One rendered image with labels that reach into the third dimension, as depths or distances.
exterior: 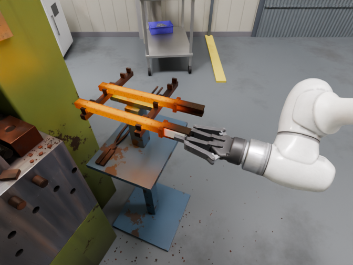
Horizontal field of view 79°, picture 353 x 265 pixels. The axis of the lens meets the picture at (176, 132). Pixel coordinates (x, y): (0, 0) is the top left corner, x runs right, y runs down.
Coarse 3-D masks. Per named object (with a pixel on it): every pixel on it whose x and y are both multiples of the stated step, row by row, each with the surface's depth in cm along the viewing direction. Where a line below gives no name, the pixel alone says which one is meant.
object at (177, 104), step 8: (112, 88) 79; (120, 88) 79; (128, 88) 79; (128, 96) 78; (136, 96) 76; (144, 96) 75; (152, 96) 75; (160, 96) 75; (160, 104) 74; (168, 104) 73; (176, 104) 72; (184, 104) 72; (192, 104) 72; (200, 104) 72; (184, 112) 73; (192, 112) 72; (200, 112) 72
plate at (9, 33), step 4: (0, 12) 60; (0, 16) 60; (0, 20) 60; (4, 20) 61; (0, 24) 60; (4, 24) 61; (0, 28) 61; (4, 28) 62; (8, 28) 63; (0, 32) 61; (4, 32) 62; (8, 32) 63; (0, 36) 61; (4, 36) 62; (8, 36) 63; (0, 40) 62
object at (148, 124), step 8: (80, 104) 72; (88, 104) 72; (96, 104) 72; (96, 112) 71; (104, 112) 69; (112, 112) 69; (120, 112) 69; (120, 120) 69; (128, 120) 67; (136, 120) 67; (144, 120) 67; (152, 120) 67; (144, 128) 67; (152, 128) 65; (160, 128) 63; (168, 128) 63; (176, 128) 63; (184, 128) 63; (160, 136) 65
